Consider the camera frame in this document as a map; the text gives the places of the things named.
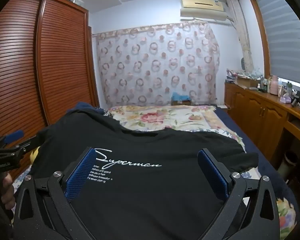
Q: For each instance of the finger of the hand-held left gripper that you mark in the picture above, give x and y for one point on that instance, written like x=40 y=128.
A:
x=13 y=135
x=30 y=144

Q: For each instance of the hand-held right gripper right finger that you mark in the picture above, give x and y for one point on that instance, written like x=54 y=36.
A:
x=213 y=172

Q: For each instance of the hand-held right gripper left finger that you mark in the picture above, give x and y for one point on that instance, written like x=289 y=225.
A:
x=81 y=172

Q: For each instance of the black printed t-shirt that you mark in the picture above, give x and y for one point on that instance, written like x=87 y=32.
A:
x=140 y=192

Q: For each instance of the person's left hand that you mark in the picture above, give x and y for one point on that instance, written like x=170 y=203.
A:
x=6 y=192

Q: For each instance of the yellow cushion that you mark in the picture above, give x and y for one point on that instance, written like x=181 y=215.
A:
x=35 y=155

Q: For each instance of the navy bed sheet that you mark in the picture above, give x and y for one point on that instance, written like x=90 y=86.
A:
x=252 y=140

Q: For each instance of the white power strip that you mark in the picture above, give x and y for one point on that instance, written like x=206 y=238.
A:
x=222 y=106

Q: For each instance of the wooden louvred wardrobe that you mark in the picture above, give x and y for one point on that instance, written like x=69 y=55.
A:
x=40 y=67

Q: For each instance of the bed with floral cover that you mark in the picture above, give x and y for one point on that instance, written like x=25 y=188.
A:
x=165 y=117

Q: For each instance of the long wooden cabinet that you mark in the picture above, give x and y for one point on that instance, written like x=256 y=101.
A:
x=255 y=110

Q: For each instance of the waste bin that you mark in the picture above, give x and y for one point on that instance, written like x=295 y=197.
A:
x=288 y=163

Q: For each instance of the small brown box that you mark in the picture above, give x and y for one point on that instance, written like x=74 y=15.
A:
x=181 y=103

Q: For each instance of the blue cloth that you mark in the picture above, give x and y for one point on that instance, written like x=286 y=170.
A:
x=180 y=96

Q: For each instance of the open cardboard box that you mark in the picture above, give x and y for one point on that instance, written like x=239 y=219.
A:
x=246 y=82

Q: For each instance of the pile of folded fabrics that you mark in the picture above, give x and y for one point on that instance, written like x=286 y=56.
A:
x=232 y=76

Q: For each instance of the purple tissue pack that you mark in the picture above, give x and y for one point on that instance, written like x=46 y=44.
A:
x=285 y=98

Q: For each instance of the pink thermos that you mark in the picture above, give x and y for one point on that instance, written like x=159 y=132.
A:
x=274 y=86

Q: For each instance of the black small tripod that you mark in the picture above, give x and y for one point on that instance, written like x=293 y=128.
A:
x=297 y=98

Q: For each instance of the white oval fan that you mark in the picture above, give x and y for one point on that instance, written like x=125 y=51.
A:
x=244 y=64

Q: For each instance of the green bottle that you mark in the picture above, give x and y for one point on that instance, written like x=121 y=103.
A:
x=289 y=88

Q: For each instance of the circle-patterned sheer curtain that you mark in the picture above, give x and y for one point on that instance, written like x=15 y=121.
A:
x=155 y=65

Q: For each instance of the beige window curtain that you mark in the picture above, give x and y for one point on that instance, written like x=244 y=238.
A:
x=242 y=35

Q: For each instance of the clear box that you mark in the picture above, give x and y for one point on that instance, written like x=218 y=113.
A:
x=76 y=2

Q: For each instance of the air conditioner wind deflector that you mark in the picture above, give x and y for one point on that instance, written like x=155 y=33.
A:
x=202 y=15

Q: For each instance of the wall air conditioner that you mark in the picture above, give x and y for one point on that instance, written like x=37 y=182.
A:
x=202 y=3

